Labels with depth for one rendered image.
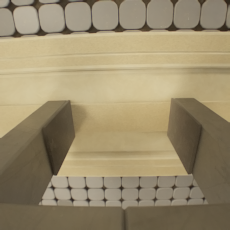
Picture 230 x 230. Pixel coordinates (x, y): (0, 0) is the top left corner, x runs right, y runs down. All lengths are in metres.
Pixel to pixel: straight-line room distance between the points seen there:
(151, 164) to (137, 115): 0.08
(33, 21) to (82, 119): 0.12
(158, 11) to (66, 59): 0.11
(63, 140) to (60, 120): 0.02
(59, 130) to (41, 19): 0.13
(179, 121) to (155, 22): 0.11
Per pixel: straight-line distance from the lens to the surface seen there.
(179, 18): 0.21
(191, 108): 0.17
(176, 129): 0.18
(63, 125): 0.17
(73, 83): 0.20
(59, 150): 0.16
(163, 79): 0.20
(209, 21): 0.22
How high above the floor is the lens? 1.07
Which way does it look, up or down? 67 degrees down
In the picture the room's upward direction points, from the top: 177 degrees counter-clockwise
